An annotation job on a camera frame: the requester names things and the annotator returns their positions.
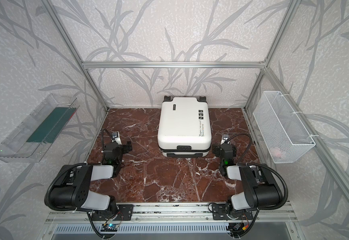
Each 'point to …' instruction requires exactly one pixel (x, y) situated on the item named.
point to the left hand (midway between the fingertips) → (123, 135)
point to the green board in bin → (52, 126)
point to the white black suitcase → (184, 127)
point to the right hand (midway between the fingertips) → (224, 139)
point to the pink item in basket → (277, 153)
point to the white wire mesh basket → (284, 136)
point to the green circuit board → (109, 227)
